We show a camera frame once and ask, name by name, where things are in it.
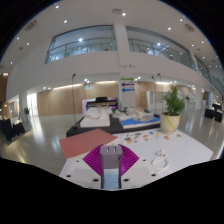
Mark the pink rectangular mat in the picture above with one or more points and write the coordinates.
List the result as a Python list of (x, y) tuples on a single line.
[(83, 143)]

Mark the small background potted plant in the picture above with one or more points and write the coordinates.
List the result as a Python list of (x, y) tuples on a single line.
[(26, 111)]

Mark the small round wooden disc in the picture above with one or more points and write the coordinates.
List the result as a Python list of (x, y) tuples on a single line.
[(166, 137), (179, 135)]

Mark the dark covered tables group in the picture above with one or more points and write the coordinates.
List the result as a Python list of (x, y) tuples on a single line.
[(213, 113), (10, 128)]

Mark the purple-grey charger block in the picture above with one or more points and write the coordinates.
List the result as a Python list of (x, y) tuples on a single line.
[(111, 156)]

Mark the direction sign with arrows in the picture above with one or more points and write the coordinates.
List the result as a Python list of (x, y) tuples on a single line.
[(128, 85)]

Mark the colourful sticker sheet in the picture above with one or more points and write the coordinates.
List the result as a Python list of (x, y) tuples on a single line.
[(143, 136)]

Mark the white display model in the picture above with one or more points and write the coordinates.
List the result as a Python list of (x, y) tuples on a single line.
[(95, 120)]

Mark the potted plant in striped pot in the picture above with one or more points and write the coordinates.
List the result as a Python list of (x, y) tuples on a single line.
[(170, 123)]

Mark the black piano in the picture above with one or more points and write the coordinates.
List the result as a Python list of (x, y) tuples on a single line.
[(101, 100)]

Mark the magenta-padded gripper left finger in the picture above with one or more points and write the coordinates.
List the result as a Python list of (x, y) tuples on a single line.
[(93, 161)]

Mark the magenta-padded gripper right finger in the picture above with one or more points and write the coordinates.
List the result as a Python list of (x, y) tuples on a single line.
[(128, 161)]

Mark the black floor lamp stand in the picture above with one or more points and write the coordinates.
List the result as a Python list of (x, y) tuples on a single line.
[(160, 93), (73, 100), (154, 93)]

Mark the black display table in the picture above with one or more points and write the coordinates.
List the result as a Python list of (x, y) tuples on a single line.
[(115, 128)]

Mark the blue display mat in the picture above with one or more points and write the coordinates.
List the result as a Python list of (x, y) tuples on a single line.
[(140, 121)]

